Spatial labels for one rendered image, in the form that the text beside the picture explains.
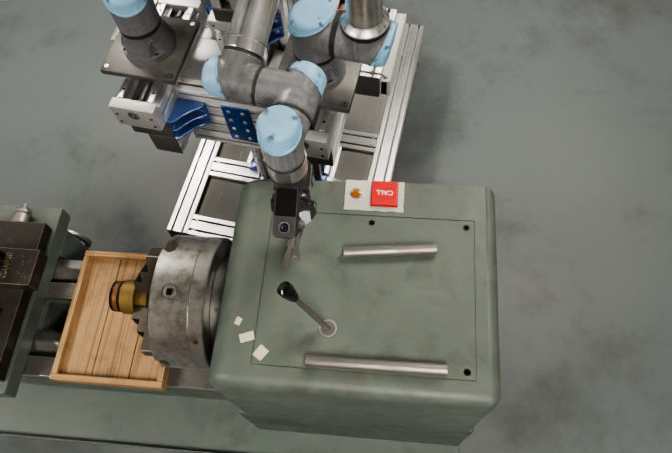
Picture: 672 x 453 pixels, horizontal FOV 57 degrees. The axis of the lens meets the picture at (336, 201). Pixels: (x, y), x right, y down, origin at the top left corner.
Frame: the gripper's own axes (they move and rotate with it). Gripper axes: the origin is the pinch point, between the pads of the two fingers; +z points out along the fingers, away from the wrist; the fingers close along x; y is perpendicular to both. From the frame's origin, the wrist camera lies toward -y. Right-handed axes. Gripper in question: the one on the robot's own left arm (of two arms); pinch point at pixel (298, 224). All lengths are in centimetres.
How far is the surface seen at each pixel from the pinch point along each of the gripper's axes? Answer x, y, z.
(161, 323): 28.7, -20.8, 10.0
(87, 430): 69, -37, 77
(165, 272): 29.2, -10.2, 6.8
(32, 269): 73, -4, 28
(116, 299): 44, -13, 19
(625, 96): -129, 137, 128
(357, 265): -13.1, -6.6, 5.0
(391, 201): -19.7, 8.6, 3.5
